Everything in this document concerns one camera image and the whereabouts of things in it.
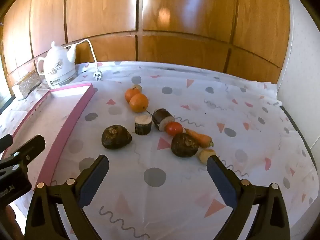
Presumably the white patterned tablecloth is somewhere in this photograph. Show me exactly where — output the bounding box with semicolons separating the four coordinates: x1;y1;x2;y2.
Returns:
0;60;319;240

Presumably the white ceramic electric kettle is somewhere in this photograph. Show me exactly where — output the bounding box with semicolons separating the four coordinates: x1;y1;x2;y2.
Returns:
37;41;78;89

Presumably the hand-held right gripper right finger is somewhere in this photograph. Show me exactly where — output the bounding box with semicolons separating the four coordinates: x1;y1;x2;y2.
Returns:
206;155;292;240

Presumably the dark brown water chestnut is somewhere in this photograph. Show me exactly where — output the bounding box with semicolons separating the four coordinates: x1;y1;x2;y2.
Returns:
101;126;132;150
171;133;199;158

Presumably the pink rimmed tray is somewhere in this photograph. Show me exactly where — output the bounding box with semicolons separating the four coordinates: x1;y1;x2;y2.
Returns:
4;82;95;186

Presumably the orange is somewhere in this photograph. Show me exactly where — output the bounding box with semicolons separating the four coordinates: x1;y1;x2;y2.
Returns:
129;93;149;113
125;88;140;103

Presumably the red tomato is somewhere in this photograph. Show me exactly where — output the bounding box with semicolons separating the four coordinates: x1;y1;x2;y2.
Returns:
166;122;184;136

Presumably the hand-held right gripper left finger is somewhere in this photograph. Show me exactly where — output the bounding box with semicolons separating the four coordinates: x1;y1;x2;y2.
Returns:
24;154;110;240

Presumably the sugarcane piece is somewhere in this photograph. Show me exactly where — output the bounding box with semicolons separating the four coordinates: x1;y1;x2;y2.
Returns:
135;115;152;135
152;108;175;132

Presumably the orange carrot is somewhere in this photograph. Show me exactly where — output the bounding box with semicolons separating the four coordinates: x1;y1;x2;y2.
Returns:
184;127;214;148

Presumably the wooden wardrobe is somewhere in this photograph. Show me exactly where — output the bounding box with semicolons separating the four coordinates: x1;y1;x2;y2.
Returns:
0;0;290;85

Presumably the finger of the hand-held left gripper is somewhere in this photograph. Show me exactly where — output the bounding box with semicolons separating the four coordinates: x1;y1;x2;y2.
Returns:
0;134;46;173
0;134;13;153

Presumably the glittery rectangular box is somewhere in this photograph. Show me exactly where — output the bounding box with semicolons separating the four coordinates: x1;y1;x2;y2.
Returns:
12;70;42;101

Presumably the small round potato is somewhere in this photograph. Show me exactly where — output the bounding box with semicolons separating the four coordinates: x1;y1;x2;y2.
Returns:
199;149;217;165

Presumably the white power cable with plug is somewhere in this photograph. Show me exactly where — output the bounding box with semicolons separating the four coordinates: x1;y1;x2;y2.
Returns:
65;39;104;81

